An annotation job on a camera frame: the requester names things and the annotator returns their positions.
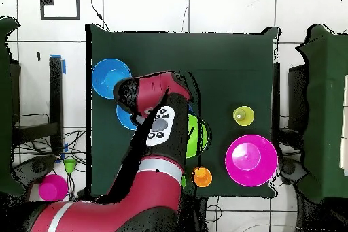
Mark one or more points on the orange cup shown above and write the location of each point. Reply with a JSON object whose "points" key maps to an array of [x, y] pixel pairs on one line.
{"points": [[203, 177]]}

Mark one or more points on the dark green table cloth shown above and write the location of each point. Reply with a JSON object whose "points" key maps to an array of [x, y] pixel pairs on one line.
{"points": [[233, 66]]}

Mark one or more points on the black post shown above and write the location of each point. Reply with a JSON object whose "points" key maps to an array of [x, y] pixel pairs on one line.
{"points": [[276, 101]]}

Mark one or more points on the yellow ribbed cup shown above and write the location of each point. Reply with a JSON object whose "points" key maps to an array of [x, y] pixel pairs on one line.
{"points": [[245, 117]]}

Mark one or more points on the lime green bowl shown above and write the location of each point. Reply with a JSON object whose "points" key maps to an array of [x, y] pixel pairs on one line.
{"points": [[194, 139]]}

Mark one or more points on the large blue bowl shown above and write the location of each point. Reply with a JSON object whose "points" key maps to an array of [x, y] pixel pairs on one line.
{"points": [[104, 77], [125, 119]]}

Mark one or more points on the black equipment base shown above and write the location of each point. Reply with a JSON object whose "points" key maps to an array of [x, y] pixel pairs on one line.
{"points": [[35, 166], [291, 168]]}

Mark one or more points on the green cloth covered table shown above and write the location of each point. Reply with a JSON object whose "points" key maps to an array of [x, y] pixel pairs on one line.
{"points": [[323, 106], [5, 38]]}

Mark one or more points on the pink cup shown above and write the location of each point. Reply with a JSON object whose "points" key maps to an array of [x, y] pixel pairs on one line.
{"points": [[53, 188]]}

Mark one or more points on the black stand frame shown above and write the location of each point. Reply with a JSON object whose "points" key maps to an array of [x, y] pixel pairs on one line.
{"points": [[55, 101]]}

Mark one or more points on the large pink bowl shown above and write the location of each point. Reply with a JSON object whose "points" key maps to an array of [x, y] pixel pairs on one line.
{"points": [[251, 160]]}

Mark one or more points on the blue tape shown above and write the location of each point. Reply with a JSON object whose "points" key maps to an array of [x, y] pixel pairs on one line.
{"points": [[64, 67]]}

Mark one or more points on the small green cup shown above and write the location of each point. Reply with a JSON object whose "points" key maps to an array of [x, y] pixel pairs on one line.
{"points": [[70, 164]]}

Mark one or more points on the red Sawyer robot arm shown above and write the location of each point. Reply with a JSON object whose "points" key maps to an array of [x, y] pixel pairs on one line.
{"points": [[152, 185]]}

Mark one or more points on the black box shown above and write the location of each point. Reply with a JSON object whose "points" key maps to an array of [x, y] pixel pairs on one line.
{"points": [[297, 98]]}

